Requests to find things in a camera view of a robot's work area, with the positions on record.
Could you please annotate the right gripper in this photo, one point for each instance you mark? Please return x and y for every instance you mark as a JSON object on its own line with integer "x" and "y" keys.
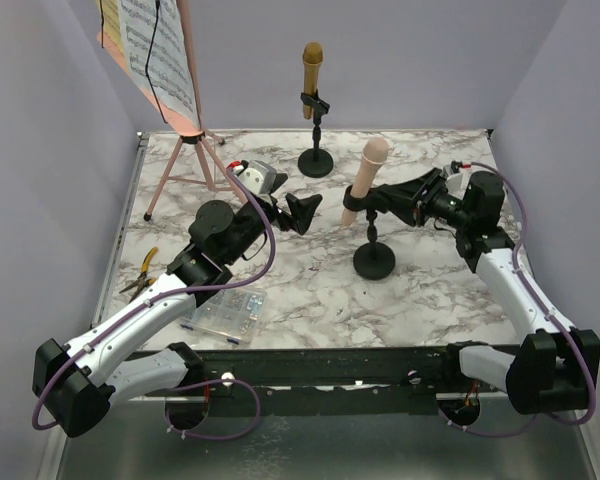
{"x": 413, "y": 195}

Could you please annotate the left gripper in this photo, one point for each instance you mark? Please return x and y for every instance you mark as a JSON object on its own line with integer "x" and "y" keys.
{"x": 302, "y": 209}

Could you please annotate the pink microphone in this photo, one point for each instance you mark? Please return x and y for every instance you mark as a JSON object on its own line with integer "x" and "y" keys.
{"x": 374, "y": 155}

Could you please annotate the black mic stand with clip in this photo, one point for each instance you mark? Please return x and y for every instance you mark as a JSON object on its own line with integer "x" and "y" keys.
{"x": 373, "y": 260}

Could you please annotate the pink music stand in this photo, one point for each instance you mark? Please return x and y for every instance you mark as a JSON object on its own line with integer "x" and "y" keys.
{"x": 214, "y": 173}

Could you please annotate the gold microphone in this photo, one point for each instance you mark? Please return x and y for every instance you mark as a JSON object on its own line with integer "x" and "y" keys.
{"x": 312, "y": 58}

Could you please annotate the white sheet music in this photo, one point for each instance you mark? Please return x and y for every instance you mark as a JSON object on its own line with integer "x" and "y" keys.
{"x": 157, "y": 62}

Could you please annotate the yellow sheet music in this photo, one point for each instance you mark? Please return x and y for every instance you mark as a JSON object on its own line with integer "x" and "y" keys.
{"x": 110, "y": 26}

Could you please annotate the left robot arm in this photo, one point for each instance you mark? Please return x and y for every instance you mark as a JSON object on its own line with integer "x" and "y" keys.
{"x": 79, "y": 381}

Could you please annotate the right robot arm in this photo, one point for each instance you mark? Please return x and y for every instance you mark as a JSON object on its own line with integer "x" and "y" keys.
{"x": 556, "y": 365}

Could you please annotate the clear screw organizer box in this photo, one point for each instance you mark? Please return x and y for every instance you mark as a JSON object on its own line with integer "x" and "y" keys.
{"x": 232, "y": 314}

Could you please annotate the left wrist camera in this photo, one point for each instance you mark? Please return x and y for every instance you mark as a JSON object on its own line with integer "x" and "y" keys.
{"x": 258, "y": 177}

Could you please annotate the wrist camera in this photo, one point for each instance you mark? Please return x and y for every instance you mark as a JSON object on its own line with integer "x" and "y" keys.
{"x": 454, "y": 169}
{"x": 258, "y": 177}

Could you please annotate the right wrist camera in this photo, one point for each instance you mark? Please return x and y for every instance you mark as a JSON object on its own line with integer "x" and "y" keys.
{"x": 454, "y": 169}

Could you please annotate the black mounting rail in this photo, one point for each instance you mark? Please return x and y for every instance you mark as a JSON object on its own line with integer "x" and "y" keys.
{"x": 329, "y": 382}

